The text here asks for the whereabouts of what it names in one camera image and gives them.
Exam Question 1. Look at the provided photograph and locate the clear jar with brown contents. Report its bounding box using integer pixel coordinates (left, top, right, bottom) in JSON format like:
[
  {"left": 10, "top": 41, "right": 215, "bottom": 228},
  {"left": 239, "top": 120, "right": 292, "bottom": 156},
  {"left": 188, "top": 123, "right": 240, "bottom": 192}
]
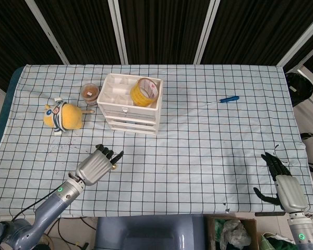
[{"left": 80, "top": 82, "right": 100, "bottom": 106}]

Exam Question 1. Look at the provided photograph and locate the green bag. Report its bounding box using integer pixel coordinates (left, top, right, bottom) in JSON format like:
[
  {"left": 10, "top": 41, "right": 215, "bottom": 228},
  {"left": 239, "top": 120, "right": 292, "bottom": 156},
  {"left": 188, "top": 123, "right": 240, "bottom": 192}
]
[{"left": 259, "top": 232, "right": 298, "bottom": 250}]

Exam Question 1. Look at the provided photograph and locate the cardboard box with bags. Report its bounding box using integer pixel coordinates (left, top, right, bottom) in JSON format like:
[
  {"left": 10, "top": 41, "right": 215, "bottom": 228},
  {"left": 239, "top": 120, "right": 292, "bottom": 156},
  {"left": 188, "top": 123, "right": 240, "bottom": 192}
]
[{"left": 203, "top": 215, "right": 259, "bottom": 250}]

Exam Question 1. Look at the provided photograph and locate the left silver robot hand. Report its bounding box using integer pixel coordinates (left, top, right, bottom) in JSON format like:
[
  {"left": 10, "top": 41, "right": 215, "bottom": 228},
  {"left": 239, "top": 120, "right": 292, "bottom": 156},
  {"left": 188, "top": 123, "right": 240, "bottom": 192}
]
[{"left": 68, "top": 144, "right": 125, "bottom": 186}]

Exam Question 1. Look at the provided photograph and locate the black round stool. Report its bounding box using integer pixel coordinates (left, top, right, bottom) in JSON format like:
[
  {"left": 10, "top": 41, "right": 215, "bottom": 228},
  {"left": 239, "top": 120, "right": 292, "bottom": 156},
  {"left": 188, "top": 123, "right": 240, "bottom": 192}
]
[{"left": 285, "top": 72, "right": 313, "bottom": 107}]

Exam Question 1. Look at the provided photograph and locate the white plastic drawer organizer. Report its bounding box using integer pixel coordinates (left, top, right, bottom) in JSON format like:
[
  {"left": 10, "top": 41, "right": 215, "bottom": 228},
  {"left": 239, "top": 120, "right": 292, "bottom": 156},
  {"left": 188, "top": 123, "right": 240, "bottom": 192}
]
[{"left": 97, "top": 73, "right": 164, "bottom": 136}]

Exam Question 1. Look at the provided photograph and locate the blue handled screwdriver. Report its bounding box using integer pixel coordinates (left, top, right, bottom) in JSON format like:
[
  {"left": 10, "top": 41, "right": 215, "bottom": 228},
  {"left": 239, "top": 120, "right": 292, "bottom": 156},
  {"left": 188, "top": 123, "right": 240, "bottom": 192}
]
[{"left": 206, "top": 95, "right": 240, "bottom": 105}]

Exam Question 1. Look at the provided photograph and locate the yellow plush toy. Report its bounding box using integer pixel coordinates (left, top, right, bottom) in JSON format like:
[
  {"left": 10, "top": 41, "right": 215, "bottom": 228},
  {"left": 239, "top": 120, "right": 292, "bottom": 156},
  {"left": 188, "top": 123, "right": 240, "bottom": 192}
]
[{"left": 43, "top": 96, "right": 83, "bottom": 135}]

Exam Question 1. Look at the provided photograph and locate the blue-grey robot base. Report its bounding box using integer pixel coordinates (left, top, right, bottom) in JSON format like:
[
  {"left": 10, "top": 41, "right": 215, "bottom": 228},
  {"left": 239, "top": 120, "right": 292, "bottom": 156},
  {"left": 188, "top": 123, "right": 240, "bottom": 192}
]
[{"left": 94, "top": 214, "right": 206, "bottom": 250}]

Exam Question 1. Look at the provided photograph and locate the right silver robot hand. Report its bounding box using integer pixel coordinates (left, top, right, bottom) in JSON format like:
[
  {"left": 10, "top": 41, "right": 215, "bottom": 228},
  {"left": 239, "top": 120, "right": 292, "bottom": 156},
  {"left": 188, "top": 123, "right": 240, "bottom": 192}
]
[{"left": 253, "top": 152, "right": 309, "bottom": 214}]

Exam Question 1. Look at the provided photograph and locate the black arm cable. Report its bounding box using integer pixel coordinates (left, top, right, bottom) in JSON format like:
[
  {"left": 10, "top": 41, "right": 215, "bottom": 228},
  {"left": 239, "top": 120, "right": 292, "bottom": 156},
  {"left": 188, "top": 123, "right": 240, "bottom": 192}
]
[{"left": 11, "top": 191, "right": 55, "bottom": 222}]

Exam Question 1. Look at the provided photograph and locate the blue checkered tablecloth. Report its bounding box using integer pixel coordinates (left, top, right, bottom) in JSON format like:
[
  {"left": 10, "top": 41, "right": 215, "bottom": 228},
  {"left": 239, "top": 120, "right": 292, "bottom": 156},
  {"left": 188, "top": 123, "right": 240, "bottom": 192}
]
[{"left": 0, "top": 64, "right": 313, "bottom": 218}]

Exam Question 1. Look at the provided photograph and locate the yellow packing tape roll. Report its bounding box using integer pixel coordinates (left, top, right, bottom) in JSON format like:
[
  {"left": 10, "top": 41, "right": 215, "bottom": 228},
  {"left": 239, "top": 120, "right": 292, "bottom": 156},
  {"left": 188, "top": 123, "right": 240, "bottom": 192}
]
[{"left": 129, "top": 77, "right": 159, "bottom": 107}]

